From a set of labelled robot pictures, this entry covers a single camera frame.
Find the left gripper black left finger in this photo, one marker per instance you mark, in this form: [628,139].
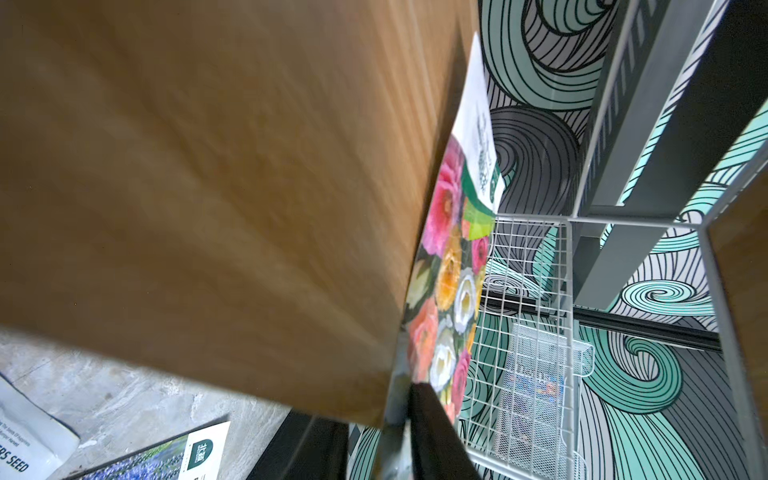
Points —
[305,447]

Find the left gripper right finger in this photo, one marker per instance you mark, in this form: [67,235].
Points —
[437,452]

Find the lavender seed packet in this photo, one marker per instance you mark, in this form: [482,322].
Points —
[194,455]

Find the mixed colour flower seed packet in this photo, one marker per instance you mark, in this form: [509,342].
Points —
[443,296]

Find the pink flower seed packet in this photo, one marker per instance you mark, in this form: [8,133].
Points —
[33,443]

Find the white wire shelf rack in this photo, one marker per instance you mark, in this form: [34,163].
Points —
[234,191]

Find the upper clear wall bin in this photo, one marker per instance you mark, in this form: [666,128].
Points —
[538,376]

